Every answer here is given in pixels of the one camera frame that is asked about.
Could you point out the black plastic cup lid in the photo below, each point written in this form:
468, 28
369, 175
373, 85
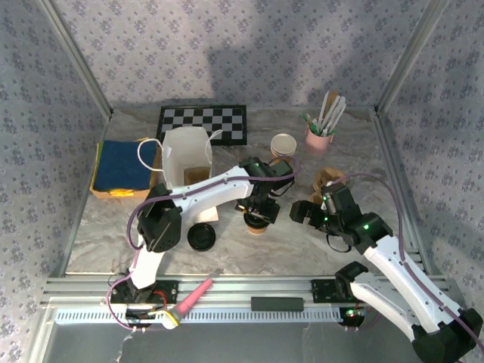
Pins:
254, 221
202, 237

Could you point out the white cartoon print paper bag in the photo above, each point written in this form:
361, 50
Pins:
177, 151

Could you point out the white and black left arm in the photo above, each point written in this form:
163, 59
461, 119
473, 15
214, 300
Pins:
211, 189

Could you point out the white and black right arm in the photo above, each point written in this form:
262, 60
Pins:
401, 280

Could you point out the pink holder cup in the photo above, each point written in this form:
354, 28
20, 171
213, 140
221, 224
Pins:
317, 145

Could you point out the black and white chessboard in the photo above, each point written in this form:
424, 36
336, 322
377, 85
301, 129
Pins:
227, 121

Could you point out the black rectangular bar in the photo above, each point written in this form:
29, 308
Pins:
276, 304

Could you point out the small circuit board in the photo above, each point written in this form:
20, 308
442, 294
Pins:
140, 317
353, 317

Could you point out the pink toy microphone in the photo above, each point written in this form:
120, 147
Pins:
193, 300

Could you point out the wooden stirrer stick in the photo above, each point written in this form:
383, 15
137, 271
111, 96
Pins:
332, 99

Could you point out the yellow cloth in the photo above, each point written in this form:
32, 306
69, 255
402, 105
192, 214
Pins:
121, 193

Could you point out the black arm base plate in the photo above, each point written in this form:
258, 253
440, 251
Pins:
170, 291
321, 291

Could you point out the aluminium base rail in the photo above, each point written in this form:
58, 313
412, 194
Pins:
242, 287

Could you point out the aluminium corner post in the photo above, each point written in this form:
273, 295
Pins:
78, 56
409, 56

